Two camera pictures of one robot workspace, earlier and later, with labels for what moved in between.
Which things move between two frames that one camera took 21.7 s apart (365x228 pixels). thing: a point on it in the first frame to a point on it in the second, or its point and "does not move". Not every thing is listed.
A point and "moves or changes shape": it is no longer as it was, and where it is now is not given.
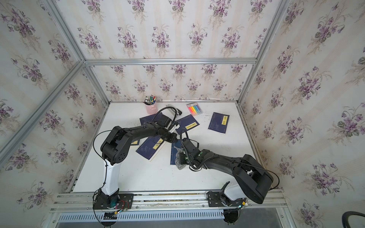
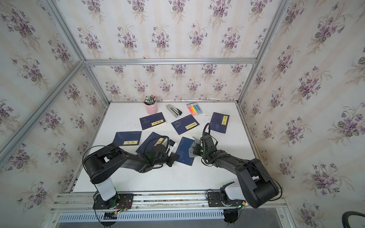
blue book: [149, 148] does not move
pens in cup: [150, 100] does not move
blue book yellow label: [219, 122] does not move
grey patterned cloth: [177, 161] moves or changes shape
